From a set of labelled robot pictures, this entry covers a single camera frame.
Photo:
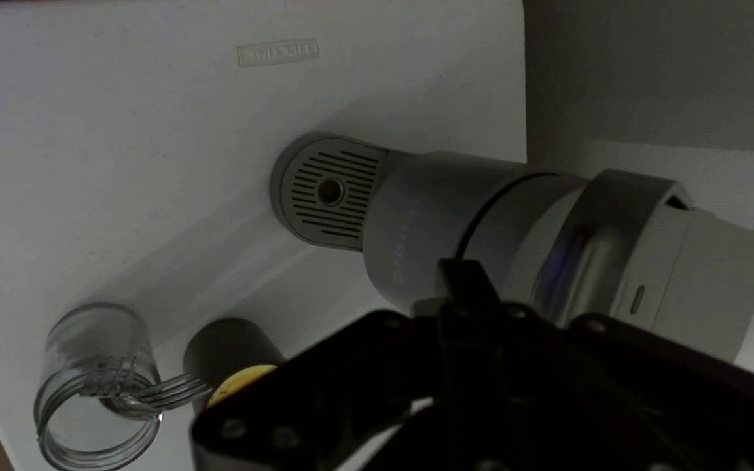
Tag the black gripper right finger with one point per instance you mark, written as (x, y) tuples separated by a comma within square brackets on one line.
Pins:
[(622, 392)]

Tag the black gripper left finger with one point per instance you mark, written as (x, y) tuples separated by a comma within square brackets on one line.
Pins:
[(351, 374)]

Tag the grey coffee machine lid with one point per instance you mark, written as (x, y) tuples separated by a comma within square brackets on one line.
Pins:
[(699, 271)]

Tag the grey pod coffee machine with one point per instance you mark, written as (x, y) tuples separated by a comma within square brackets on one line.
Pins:
[(445, 235)]

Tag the dark candle jar yellow wax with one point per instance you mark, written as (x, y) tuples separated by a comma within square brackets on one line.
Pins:
[(224, 354)]

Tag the metal forks bundle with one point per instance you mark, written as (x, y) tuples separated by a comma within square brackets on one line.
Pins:
[(164, 392)]

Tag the clear glass jar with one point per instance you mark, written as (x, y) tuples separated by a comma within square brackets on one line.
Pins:
[(91, 348)]

